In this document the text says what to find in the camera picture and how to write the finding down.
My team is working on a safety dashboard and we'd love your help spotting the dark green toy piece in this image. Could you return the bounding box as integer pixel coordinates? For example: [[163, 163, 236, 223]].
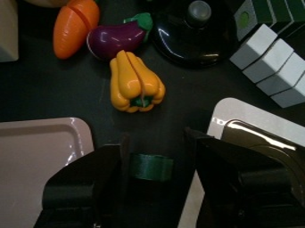
[[130, 152, 175, 182]]

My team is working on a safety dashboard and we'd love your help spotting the purple toy eggplant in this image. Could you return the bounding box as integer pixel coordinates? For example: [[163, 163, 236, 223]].
[[86, 12, 154, 61]]

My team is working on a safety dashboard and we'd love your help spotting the yellow toy bell pepper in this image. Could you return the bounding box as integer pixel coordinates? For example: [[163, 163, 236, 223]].
[[108, 49, 167, 114]]

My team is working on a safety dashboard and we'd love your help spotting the white plastic tray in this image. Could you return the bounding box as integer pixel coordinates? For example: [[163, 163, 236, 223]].
[[178, 97, 305, 228]]

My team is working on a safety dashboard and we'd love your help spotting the black pot lid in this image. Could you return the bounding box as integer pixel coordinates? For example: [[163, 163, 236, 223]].
[[149, 0, 245, 69]]

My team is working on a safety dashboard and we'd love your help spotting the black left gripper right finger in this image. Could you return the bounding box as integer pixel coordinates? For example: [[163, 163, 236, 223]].
[[182, 126, 305, 228]]

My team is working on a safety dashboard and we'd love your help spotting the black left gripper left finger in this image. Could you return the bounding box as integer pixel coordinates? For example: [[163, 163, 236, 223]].
[[34, 134, 131, 228]]

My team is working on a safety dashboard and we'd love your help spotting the orange toy carrot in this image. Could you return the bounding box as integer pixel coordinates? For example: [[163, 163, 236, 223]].
[[52, 0, 102, 61]]

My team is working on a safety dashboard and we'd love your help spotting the green sliced toy block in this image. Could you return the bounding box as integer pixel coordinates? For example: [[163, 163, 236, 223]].
[[233, 0, 305, 42]]

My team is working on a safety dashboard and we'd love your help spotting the white sliced toy block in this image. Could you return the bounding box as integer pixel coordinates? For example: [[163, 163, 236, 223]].
[[229, 23, 305, 109]]

